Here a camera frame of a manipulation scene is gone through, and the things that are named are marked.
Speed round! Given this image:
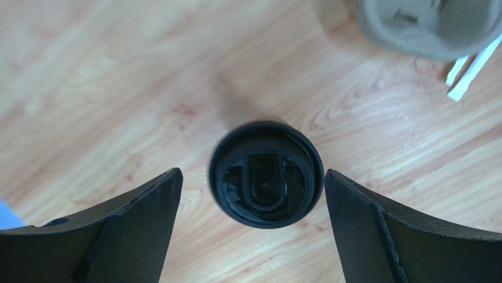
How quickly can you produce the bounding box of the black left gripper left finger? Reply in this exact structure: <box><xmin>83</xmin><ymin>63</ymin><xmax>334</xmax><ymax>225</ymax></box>
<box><xmin>1</xmin><ymin>168</ymin><xmax>183</xmax><ymax>282</ymax></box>

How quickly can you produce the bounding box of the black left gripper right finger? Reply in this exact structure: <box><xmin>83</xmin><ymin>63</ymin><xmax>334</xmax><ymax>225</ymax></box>
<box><xmin>324</xmin><ymin>170</ymin><xmax>501</xmax><ymax>282</ymax></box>

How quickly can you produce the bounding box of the cardboard cup carrier tray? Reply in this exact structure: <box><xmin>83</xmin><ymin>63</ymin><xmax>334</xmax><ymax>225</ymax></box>
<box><xmin>355</xmin><ymin>1</ymin><xmax>501</xmax><ymax>62</ymax></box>

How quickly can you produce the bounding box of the white wrapped straw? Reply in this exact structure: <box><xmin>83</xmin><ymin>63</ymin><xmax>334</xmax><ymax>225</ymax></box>
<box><xmin>447</xmin><ymin>35</ymin><xmax>501</xmax><ymax>102</ymax></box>
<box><xmin>445</xmin><ymin>55</ymin><xmax>469</xmax><ymax>87</ymax></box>

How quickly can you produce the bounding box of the black cup lid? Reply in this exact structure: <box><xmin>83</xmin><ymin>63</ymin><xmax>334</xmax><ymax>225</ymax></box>
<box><xmin>209</xmin><ymin>121</ymin><xmax>324</xmax><ymax>229</ymax></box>

